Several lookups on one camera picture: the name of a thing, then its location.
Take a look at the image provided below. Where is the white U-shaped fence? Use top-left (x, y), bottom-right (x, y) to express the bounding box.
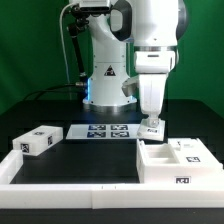
top-left (0, 150), bottom-right (224, 209)

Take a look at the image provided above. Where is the white cabinet door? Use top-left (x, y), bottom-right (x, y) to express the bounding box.
top-left (168, 138), bottom-right (223, 170)
top-left (137, 119), bottom-right (165, 141)

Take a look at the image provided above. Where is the white cable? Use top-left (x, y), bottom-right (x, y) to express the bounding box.
top-left (58, 2), bottom-right (81, 85)

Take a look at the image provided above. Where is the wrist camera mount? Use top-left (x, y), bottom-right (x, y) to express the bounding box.
top-left (122, 76), bottom-right (139, 97)

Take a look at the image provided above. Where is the white cabinet top block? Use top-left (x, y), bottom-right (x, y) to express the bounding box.
top-left (12, 125), bottom-right (63, 156)

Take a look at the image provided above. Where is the white cabinet box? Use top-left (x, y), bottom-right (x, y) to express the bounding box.
top-left (136, 140), bottom-right (224, 185)

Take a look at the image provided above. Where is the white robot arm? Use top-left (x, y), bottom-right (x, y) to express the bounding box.
top-left (69, 0), bottom-right (187, 128)

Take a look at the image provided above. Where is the white marker sheet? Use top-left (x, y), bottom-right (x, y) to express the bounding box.
top-left (66, 124), bottom-right (139, 140)

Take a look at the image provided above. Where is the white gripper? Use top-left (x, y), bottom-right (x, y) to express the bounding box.
top-left (139, 74), bottom-right (167, 128)

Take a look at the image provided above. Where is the black cable bundle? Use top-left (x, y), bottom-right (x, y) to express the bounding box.
top-left (22, 4), bottom-right (91, 102)

